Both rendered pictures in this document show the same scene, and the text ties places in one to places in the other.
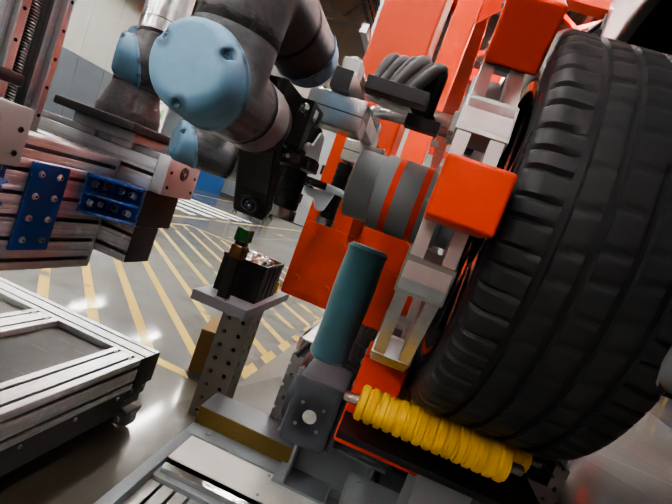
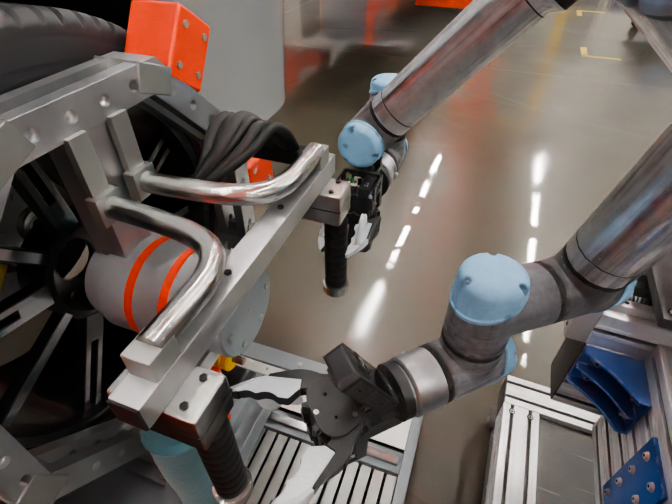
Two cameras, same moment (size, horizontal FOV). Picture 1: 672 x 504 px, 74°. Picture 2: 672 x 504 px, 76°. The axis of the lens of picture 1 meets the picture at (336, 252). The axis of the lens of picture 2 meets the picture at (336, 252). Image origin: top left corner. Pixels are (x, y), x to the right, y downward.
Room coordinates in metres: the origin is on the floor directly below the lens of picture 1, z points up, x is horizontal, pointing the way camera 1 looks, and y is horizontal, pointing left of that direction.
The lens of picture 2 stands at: (1.19, 0.20, 1.27)
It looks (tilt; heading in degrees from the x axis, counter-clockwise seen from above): 41 degrees down; 191
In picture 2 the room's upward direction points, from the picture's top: straight up
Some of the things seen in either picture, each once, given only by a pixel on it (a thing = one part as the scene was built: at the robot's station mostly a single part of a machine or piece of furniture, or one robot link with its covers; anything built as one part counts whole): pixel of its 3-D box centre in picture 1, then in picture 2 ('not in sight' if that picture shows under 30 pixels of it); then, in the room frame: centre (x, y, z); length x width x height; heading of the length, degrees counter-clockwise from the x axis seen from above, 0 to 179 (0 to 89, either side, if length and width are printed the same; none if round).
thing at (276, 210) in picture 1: (297, 169); (335, 253); (0.69, 0.10, 0.83); 0.04 x 0.04 x 0.16
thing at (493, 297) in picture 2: not in sight; (496, 303); (0.83, 0.31, 0.91); 0.11 x 0.08 x 0.11; 119
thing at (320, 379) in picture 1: (359, 447); not in sight; (1.08, -0.22, 0.26); 0.42 x 0.18 x 0.35; 81
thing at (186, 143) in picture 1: (203, 148); (466, 358); (0.84, 0.30, 0.81); 0.11 x 0.08 x 0.09; 126
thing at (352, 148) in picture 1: (363, 155); (173, 396); (1.02, 0.02, 0.93); 0.09 x 0.05 x 0.05; 81
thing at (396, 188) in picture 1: (405, 200); (181, 290); (0.83, -0.09, 0.85); 0.21 x 0.14 x 0.14; 81
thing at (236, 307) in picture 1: (246, 295); not in sight; (1.42, 0.22, 0.44); 0.43 x 0.17 x 0.03; 171
